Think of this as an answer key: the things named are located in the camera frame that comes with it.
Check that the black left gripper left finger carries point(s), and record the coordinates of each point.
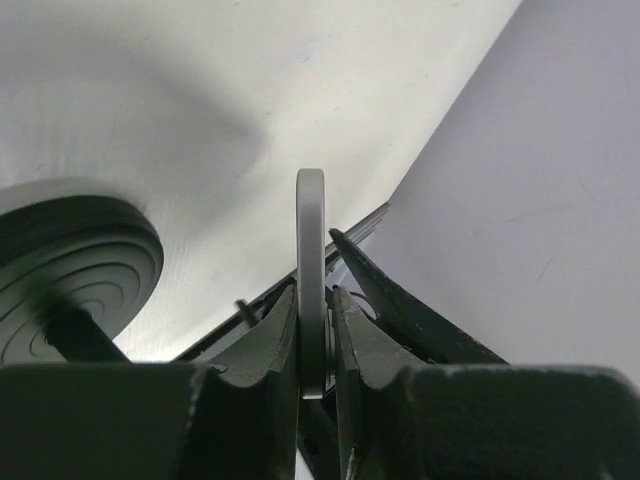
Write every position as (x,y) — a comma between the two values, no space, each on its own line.
(97,416)

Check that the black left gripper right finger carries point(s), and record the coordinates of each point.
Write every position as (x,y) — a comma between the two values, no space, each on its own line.
(402,418)

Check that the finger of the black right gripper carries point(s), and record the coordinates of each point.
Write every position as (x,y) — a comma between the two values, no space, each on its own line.
(411,323)

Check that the black phone stand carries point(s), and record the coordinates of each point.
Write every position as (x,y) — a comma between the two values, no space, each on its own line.
(71,245)

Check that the light blue smartphone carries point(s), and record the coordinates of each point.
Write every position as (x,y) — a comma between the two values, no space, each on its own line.
(310,242)

